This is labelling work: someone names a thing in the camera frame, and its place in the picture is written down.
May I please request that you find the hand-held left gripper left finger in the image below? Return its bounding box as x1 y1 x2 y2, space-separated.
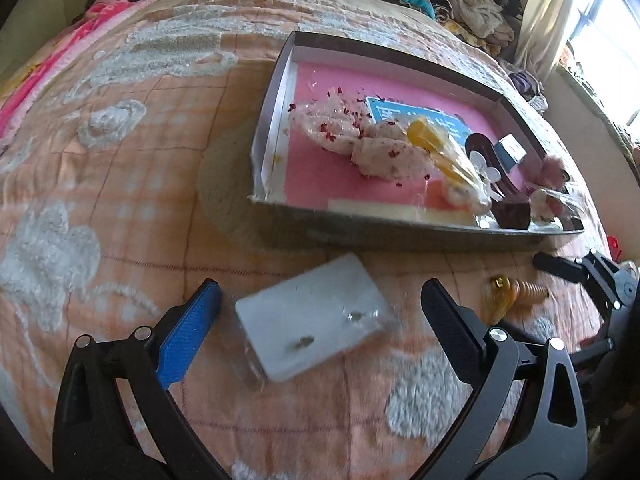
52 280 223 480

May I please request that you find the brown curved hair clip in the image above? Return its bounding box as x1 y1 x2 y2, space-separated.
465 132 533 231

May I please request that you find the shallow cardboard box pink liner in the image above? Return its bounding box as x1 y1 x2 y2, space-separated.
248 30 586 253

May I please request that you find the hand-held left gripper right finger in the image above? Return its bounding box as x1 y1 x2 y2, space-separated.
421 278 588 480

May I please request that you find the pink fluffy hair tie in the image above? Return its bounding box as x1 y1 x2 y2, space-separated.
540 154 571 186

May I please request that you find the bagged white flower hair accessory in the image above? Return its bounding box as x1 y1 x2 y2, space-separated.
527 187 583 223

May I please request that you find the light curtain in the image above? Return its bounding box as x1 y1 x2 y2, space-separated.
515 0 591 81

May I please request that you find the orange quilted blanket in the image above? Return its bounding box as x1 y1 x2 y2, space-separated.
0 0 616 480

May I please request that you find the window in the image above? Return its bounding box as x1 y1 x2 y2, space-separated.
565 0 640 126

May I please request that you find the small dark blue box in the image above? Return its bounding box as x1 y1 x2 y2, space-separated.
492 135 528 171

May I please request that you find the orange spiral hair clip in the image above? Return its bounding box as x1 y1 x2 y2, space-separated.
481 275 551 323

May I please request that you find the blue printed card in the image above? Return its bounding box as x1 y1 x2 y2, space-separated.
365 95 473 146

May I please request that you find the pink floral blanket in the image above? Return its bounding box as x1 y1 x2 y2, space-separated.
0 0 166 136

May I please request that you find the yellow hair accessory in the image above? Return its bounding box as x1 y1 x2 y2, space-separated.
405 115 493 221

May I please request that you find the pile of clothes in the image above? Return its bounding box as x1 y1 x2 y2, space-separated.
415 0 526 56

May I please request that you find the white earring card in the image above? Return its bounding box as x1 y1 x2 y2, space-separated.
234 252 398 386

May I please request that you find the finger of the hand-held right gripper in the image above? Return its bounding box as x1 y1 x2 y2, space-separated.
570 338 615 366
533 249 628 308

